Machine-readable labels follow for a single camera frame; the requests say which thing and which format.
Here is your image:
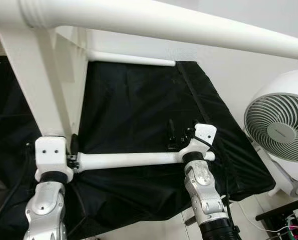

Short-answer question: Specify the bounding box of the white plastic table leg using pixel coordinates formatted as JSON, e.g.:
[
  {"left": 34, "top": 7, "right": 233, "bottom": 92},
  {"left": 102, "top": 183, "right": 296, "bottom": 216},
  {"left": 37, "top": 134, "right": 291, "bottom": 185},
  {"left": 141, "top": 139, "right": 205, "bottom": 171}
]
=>
[
  {"left": 75, "top": 151, "right": 216, "bottom": 172},
  {"left": 19, "top": 0, "right": 298, "bottom": 62},
  {"left": 88, "top": 50, "right": 176, "bottom": 67}
]

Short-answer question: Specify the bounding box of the white plastic table top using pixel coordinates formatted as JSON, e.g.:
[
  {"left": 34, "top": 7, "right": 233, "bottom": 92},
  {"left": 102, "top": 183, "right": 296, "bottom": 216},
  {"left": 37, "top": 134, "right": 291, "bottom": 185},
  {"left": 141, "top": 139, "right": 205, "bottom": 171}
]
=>
[{"left": 0, "top": 0, "right": 89, "bottom": 141}]

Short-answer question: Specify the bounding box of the black tablecloth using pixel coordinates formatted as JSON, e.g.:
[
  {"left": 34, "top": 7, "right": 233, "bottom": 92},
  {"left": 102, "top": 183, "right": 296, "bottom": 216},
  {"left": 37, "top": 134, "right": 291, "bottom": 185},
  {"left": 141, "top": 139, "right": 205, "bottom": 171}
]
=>
[{"left": 0, "top": 55, "right": 276, "bottom": 240}]

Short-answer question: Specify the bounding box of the black metal table leg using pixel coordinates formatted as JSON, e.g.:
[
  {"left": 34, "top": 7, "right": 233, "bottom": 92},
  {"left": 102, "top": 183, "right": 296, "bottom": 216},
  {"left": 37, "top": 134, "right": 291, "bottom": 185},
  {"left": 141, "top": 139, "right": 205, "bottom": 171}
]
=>
[{"left": 185, "top": 212, "right": 197, "bottom": 226}]

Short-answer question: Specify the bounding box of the grey standing fan head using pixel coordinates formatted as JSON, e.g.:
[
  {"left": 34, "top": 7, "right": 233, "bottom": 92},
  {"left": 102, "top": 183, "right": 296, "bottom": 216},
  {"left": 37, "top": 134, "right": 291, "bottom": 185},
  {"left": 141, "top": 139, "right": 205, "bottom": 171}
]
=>
[{"left": 244, "top": 69, "right": 298, "bottom": 165}]

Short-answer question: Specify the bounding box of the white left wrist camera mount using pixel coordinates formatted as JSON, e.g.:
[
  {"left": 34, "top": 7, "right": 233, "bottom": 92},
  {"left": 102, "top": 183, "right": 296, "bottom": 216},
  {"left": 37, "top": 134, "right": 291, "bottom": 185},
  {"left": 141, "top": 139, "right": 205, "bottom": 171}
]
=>
[{"left": 35, "top": 136, "right": 74, "bottom": 183}]

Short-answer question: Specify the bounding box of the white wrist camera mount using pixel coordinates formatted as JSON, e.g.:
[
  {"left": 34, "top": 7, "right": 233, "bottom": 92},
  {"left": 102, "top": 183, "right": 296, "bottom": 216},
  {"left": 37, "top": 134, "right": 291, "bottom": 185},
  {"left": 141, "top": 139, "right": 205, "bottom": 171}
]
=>
[
  {"left": 178, "top": 123, "right": 218, "bottom": 163},
  {"left": 35, "top": 136, "right": 74, "bottom": 183}
]

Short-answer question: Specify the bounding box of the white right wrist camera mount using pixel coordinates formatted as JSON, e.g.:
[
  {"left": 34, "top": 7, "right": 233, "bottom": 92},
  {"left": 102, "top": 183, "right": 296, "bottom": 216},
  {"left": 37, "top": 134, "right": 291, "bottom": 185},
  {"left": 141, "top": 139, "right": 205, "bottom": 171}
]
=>
[{"left": 178, "top": 123, "right": 218, "bottom": 163}]

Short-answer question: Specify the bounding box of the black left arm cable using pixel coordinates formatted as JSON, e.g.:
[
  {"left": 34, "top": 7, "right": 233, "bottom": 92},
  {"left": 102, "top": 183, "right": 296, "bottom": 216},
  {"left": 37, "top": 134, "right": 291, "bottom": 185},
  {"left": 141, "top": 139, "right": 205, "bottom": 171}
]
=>
[{"left": 0, "top": 142, "right": 34, "bottom": 236}]

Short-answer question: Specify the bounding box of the white power cable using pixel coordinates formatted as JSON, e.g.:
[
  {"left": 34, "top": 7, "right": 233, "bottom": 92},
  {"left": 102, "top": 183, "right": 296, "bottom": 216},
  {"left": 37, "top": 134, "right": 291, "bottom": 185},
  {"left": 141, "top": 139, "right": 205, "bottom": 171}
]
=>
[{"left": 233, "top": 200, "right": 294, "bottom": 235}]

